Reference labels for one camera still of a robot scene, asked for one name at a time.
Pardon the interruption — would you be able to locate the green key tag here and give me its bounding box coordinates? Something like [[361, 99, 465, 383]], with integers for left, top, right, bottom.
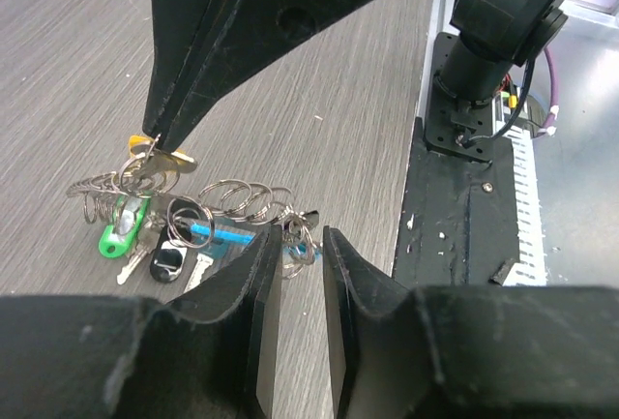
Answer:
[[99, 195, 150, 258]]

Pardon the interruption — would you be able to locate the black key fob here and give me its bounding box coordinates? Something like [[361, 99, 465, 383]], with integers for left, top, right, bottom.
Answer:
[[149, 199, 199, 284]]

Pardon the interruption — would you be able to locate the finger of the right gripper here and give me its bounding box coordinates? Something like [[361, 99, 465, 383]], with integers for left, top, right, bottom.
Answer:
[[142, 0, 264, 141], [159, 0, 460, 152]]

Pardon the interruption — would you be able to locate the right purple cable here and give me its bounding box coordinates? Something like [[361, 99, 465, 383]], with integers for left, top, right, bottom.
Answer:
[[531, 45, 562, 139]]

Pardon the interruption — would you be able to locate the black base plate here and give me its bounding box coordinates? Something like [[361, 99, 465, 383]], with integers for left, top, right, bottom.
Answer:
[[391, 31, 521, 287]]

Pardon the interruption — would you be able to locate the large keyring with blue handle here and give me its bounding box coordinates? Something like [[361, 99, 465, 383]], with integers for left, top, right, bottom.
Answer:
[[66, 154, 322, 289]]

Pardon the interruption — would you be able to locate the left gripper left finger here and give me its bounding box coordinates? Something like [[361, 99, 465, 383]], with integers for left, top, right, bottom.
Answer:
[[1, 226, 282, 418]]

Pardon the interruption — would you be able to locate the yellow tagged key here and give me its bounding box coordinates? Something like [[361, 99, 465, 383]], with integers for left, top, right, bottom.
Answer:
[[129, 135, 198, 177]]

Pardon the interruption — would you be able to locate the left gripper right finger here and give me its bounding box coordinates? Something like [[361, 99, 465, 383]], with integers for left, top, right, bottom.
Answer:
[[323, 227, 618, 418]]

